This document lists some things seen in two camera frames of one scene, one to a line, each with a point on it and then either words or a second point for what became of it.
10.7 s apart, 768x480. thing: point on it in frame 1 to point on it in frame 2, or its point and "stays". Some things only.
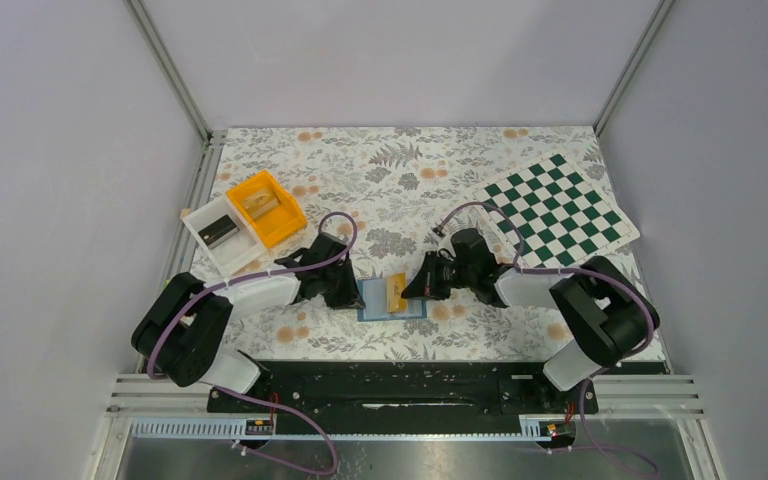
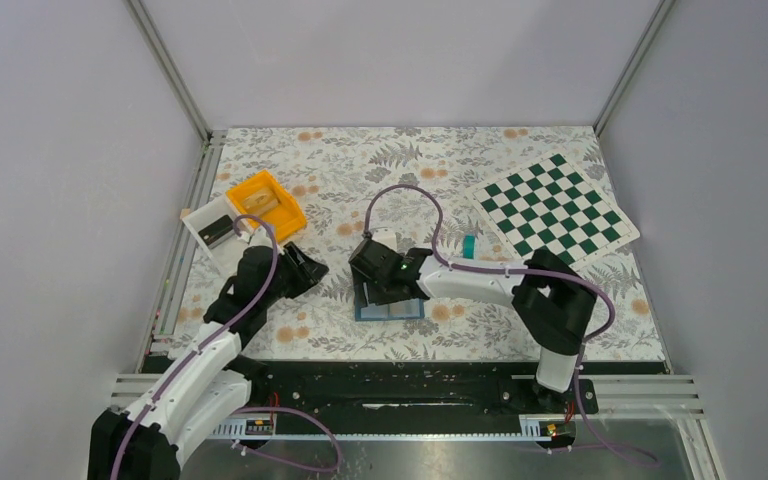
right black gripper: (434, 277) to (371, 266)
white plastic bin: (225, 235) stays
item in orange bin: (260, 202) stays
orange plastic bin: (272, 210) stays
